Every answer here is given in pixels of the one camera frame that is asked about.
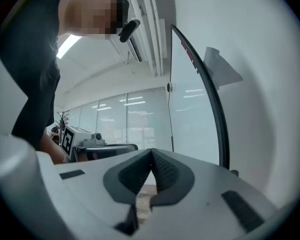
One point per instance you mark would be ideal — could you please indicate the person's left forearm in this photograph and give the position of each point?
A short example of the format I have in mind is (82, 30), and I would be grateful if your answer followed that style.
(52, 151)

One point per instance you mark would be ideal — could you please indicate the person's head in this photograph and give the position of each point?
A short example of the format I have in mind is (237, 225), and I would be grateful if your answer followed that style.
(90, 14)

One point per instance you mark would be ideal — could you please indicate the rectangular ceiling light panel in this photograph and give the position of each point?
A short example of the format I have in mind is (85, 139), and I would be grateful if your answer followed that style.
(67, 46)

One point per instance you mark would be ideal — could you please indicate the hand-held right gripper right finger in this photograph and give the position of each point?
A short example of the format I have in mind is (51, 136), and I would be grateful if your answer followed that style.
(202, 209)

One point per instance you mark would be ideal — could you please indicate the grey paper sheet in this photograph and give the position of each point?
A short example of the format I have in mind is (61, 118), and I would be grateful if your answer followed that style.
(221, 69)

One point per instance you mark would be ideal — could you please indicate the black head-worn camera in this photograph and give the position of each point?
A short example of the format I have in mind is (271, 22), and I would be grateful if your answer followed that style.
(128, 31)

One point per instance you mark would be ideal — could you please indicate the white ceiling pipes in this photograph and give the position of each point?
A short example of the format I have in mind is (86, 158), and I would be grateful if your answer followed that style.
(152, 29)

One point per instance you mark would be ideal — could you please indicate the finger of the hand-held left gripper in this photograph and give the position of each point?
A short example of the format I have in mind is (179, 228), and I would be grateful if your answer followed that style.
(115, 147)

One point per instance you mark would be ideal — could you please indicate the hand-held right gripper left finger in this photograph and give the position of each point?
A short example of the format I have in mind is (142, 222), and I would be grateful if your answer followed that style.
(90, 196)

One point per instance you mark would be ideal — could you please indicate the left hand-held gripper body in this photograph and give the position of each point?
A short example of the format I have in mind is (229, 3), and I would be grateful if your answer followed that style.
(70, 141)

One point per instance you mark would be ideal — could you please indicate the person in dark shirt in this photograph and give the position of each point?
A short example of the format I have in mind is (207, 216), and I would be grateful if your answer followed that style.
(32, 71)

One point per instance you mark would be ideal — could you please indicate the black-framed whiteboard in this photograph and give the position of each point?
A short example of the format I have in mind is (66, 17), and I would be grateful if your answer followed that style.
(195, 121)

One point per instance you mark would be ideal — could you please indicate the round white magnet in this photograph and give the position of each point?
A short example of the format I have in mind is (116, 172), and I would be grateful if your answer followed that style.
(170, 87)

